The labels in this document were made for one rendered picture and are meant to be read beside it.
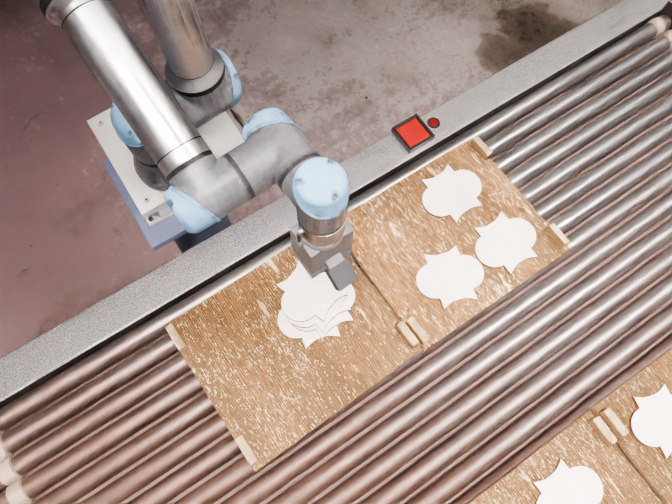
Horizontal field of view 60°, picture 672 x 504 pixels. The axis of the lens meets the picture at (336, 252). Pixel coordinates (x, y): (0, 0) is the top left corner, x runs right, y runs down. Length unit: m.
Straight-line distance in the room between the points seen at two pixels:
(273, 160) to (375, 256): 0.51
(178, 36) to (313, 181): 0.43
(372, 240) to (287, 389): 0.37
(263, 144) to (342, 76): 1.89
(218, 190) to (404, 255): 0.58
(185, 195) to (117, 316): 0.56
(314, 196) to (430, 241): 0.58
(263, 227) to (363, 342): 0.35
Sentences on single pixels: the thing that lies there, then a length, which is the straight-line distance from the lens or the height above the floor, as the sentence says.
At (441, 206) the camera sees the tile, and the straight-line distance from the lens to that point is 1.34.
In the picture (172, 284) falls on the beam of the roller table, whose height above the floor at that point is 0.91.
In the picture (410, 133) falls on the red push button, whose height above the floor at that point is 0.93.
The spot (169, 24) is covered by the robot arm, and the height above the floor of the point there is 1.36.
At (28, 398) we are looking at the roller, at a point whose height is 0.92.
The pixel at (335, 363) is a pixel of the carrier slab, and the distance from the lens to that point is 1.21.
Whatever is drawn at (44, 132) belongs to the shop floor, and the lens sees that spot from 2.79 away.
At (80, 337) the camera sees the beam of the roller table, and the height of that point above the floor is 0.92.
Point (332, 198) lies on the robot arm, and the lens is 0.78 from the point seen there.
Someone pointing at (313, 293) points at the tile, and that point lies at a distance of 1.21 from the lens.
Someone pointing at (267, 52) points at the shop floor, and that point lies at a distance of 2.80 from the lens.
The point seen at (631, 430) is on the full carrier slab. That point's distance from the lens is 1.34.
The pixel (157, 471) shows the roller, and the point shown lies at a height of 0.92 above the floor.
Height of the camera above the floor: 2.13
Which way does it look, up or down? 69 degrees down
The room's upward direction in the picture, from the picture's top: 3 degrees clockwise
